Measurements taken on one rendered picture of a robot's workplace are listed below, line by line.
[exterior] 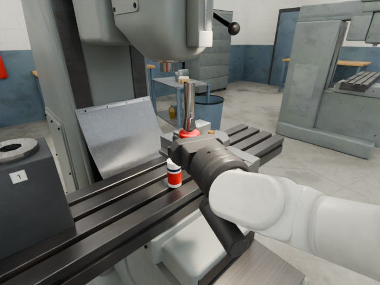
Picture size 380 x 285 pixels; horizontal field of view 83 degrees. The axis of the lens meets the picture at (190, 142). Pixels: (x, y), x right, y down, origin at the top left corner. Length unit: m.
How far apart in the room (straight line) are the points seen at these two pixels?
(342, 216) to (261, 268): 0.51
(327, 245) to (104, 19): 0.60
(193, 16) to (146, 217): 0.46
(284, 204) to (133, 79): 0.82
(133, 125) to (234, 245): 0.72
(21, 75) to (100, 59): 3.85
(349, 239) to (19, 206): 0.51
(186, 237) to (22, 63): 4.35
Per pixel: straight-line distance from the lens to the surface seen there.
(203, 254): 0.62
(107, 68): 0.91
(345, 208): 0.26
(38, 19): 0.95
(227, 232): 0.33
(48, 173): 0.51
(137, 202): 0.61
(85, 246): 0.54
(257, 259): 0.75
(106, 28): 0.62
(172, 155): 0.44
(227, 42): 6.37
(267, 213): 0.25
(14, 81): 4.71
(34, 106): 4.80
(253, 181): 0.27
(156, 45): 0.50
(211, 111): 2.80
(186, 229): 0.67
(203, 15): 0.49
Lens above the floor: 1.35
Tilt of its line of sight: 26 degrees down
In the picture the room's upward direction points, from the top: straight up
